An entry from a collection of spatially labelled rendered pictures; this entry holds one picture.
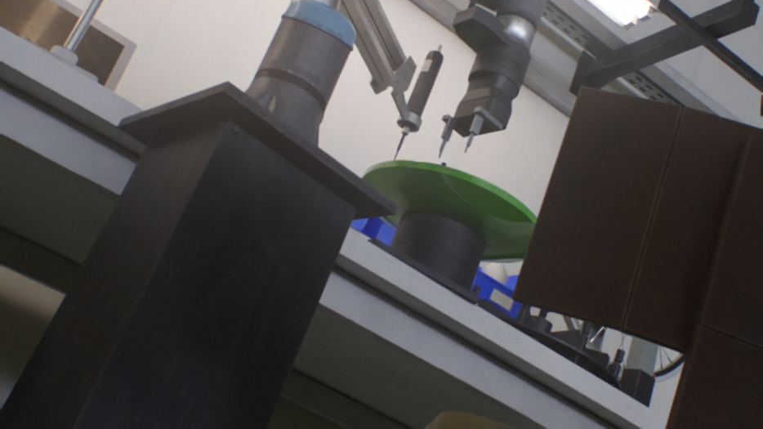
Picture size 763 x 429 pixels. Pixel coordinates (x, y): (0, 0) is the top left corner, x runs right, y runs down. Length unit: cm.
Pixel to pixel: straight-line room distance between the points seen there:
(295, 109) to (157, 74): 131
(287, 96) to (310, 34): 9
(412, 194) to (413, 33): 132
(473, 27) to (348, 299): 43
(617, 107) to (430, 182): 64
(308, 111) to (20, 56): 37
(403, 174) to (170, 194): 54
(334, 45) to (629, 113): 42
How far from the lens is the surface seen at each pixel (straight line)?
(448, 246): 143
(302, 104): 105
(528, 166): 285
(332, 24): 111
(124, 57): 189
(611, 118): 79
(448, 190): 140
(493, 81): 130
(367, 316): 140
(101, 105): 124
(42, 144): 127
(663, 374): 230
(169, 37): 237
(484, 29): 131
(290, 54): 108
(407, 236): 144
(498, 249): 151
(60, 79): 124
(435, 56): 201
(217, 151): 94
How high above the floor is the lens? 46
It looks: 22 degrees up
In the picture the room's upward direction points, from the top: 22 degrees clockwise
